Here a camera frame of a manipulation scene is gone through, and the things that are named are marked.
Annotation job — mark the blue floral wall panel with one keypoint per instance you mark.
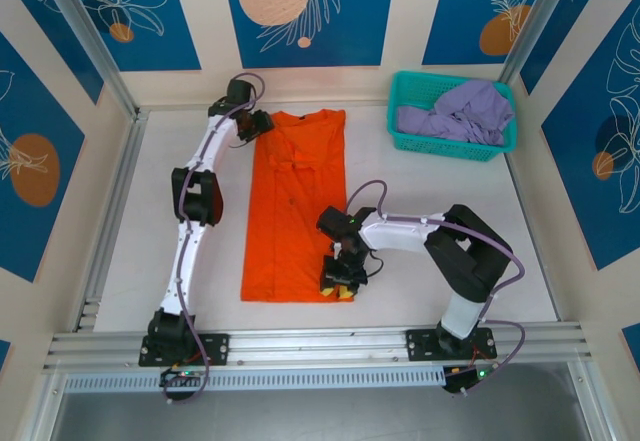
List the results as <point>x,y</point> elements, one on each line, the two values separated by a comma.
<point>20,111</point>
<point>165,36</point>
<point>590,186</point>
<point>450,11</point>
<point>350,36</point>
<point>65,46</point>
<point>632,341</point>
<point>4,356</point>
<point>575,11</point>

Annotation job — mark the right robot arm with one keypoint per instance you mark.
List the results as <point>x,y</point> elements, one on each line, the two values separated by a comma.
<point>470,261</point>

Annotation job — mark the aluminium frame post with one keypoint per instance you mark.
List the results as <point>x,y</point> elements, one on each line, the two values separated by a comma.
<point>95,46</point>
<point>530,36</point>

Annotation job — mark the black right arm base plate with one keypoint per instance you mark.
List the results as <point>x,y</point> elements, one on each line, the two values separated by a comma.
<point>420,343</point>

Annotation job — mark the aluminium mounting rail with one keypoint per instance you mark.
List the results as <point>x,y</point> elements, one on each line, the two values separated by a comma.
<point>320,343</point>

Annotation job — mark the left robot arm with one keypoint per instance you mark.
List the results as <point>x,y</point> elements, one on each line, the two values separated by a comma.
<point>182,271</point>

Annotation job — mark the teal plastic basket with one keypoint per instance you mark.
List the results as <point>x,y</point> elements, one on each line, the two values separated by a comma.
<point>415,92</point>

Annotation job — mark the aluminium table side rail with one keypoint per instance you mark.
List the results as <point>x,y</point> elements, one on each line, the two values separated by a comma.
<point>122,171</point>
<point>550,291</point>

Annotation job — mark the purple t-shirt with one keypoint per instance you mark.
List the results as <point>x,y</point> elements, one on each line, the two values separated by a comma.
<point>475,111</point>

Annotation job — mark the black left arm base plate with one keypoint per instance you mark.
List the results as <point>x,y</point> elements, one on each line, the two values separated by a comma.
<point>215,348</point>

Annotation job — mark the grey metal sheet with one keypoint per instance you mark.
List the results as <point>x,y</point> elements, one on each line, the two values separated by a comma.
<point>320,416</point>

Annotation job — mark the orange t-shirt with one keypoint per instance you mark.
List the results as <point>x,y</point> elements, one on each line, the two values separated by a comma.
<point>295,241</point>

